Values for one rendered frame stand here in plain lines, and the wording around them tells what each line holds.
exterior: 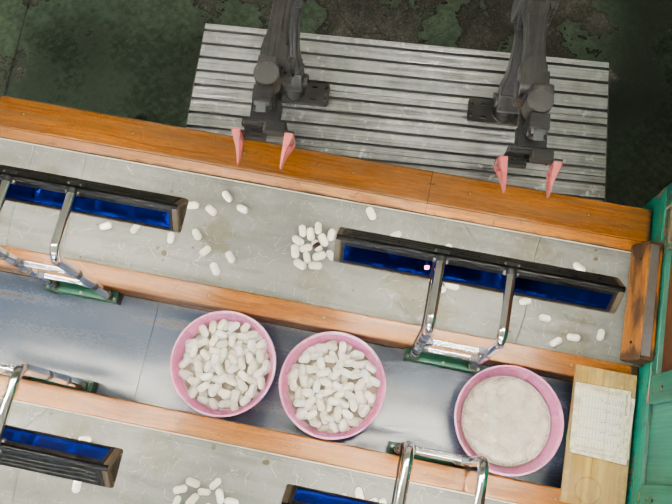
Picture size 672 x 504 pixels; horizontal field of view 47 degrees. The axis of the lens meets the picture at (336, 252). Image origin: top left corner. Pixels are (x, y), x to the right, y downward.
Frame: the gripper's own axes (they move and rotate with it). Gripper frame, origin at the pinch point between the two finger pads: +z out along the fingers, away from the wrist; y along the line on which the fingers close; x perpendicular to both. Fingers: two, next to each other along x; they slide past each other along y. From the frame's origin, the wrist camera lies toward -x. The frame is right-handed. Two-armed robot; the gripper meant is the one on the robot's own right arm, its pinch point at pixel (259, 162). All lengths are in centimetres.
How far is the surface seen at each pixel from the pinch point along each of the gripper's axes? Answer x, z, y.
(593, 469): 29, 58, 86
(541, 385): 32, 39, 73
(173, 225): 0.1, 16.8, -17.0
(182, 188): 33.3, -2.7, -25.6
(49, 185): -3.9, 12.0, -44.8
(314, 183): 31.1, -7.4, 10.0
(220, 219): 33.2, 4.8, -13.9
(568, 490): 29, 63, 80
